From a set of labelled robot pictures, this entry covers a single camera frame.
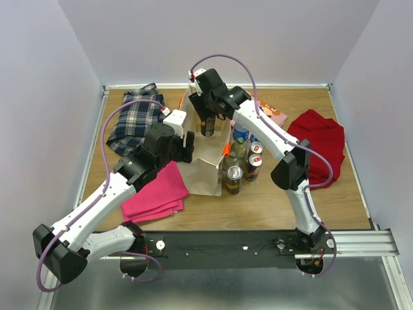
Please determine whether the beige canvas bag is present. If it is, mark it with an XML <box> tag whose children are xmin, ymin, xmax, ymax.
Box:
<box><xmin>177</xmin><ymin>85</ymin><xmax>231</xmax><ymax>196</ymax></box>

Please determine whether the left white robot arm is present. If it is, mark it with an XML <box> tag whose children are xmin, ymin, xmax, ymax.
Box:
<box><xmin>32</xmin><ymin>123</ymin><xmax>195</xmax><ymax>284</ymax></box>

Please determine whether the blue cap bottle on table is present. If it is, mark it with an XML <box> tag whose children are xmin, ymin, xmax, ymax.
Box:
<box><xmin>232</xmin><ymin>123</ymin><xmax>249</xmax><ymax>141</ymax></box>

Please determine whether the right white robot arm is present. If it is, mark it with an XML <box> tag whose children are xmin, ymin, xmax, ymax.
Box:
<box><xmin>188</xmin><ymin>69</ymin><xmax>327</xmax><ymax>253</ymax></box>

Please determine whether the magenta folded cloth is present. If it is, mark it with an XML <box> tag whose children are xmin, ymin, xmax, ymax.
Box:
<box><xmin>121</xmin><ymin>161</ymin><xmax>189</xmax><ymax>223</ymax></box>

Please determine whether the pink printed t-shirt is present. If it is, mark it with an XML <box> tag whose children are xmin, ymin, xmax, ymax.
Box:
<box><xmin>251</xmin><ymin>96</ymin><xmax>288</xmax><ymax>127</ymax></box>

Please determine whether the plaid navy shirt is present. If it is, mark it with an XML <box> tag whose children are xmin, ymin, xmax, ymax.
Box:
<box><xmin>106</xmin><ymin>83</ymin><xmax>165</xmax><ymax>156</ymax></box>

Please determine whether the red top can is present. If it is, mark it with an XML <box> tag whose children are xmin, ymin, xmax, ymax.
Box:
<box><xmin>245</xmin><ymin>154</ymin><xmax>263</xmax><ymax>181</ymax></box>
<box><xmin>248</xmin><ymin>141</ymin><xmax>264</xmax><ymax>157</ymax></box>

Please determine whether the aluminium frame rail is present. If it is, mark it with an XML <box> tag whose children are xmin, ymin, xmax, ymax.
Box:
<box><xmin>295</xmin><ymin>231</ymin><xmax>399</xmax><ymax>259</ymax></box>

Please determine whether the blue cap bottle from bag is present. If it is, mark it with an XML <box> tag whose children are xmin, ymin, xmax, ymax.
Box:
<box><xmin>250</xmin><ymin>134</ymin><xmax>259</xmax><ymax>143</ymax></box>

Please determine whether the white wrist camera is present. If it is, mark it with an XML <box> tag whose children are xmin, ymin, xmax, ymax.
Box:
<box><xmin>163</xmin><ymin>109</ymin><xmax>186</xmax><ymax>138</ymax></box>
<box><xmin>188</xmin><ymin>68</ymin><xmax>206</xmax><ymax>82</ymax></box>

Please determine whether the green cap glass bottle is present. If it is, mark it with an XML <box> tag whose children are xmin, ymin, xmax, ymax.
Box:
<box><xmin>231</xmin><ymin>137</ymin><xmax>247</xmax><ymax>165</ymax></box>
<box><xmin>222</xmin><ymin>151</ymin><xmax>239</xmax><ymax>180</ymax></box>

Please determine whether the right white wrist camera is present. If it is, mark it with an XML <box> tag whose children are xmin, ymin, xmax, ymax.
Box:
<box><xmin>188</xmin><ymin>68</ymin><xmax>206</xmax><ymax>82</ymax></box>

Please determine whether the red cloth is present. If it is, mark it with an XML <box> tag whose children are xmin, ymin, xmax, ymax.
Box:
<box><xmin>287</xmin><ymin>109</ymin><xmax>345</xmax><ymax>188</ymax></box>

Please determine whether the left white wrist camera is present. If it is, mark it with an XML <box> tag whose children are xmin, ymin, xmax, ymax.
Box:
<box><xmin>163</xmin><ymin>109</ymin><xmax>186</xmax><ymax>138</ymax></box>

